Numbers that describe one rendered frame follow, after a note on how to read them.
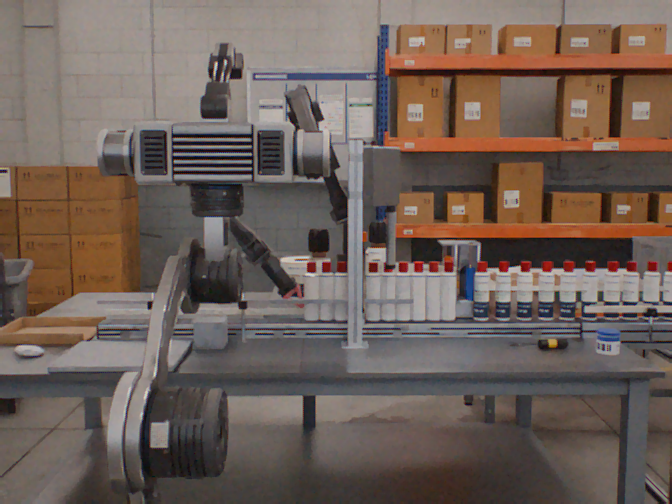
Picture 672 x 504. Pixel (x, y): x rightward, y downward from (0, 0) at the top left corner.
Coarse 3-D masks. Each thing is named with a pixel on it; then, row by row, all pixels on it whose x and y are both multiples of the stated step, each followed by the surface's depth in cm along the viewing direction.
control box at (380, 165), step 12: (372, 156) 236; (384, 156) 241; (396, 156) 247; (372, 168) 236; (384, 168) 241; (396, 168) 248; (372, 180) 237; (384, 180) 242; (396, 180) 248; (372, 192) 237; (384, 192) 242; (396, 192) 249; (372, 204) 237; (384, 204) 243
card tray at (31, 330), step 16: (16, 320) 265; (32, 320) 271; (48, 320) 271; (64, 320) 271; (80, 320) 271; (96, 320) 271; (0, 336) 246; (16, 336) 246; (32, 336) 246; (48, 336) 246; (64, 336) 246; (80, 336) 246
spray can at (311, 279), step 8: (312, 264) 256; (312, 272) 256; (304, 280) 257; (312, 280) 256; (304, 288) 258; (312, 288) 256; (304, 296) 258; (312, 296) 256; (304, 304) 258; (312, 304) 256; (304, 312) 259; (312, 312) 257; (312, 320) 257
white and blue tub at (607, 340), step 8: (600, 328) 238; (608, 328) 238; (600, 336) 234; (608, 336) 233; (616, 336) 233; (600, 344) 234; (608, 344) 233; (616, 344) 233; (600, 352) 235; (608, 352) 233; (616, 352) 233
